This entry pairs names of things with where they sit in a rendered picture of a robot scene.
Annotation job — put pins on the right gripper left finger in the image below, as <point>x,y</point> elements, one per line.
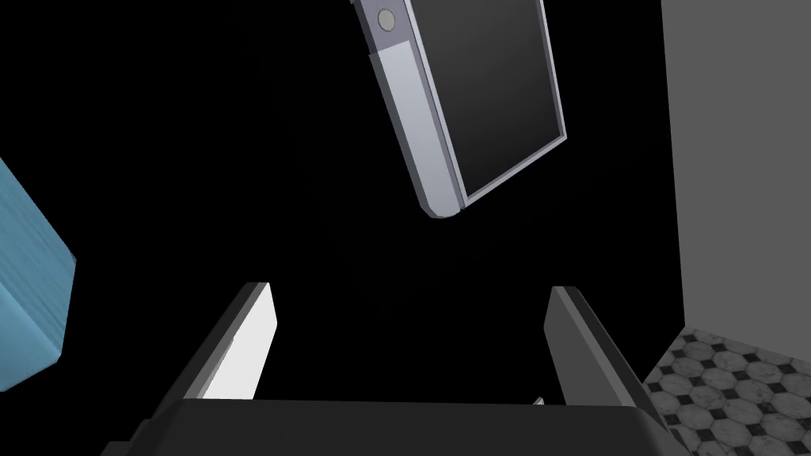
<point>244,354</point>

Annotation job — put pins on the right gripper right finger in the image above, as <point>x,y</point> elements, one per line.
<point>586,354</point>

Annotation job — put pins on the light blue cabinet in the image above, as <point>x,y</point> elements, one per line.
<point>28,278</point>

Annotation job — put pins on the silver microwave with dark door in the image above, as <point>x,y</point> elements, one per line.
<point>488,88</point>

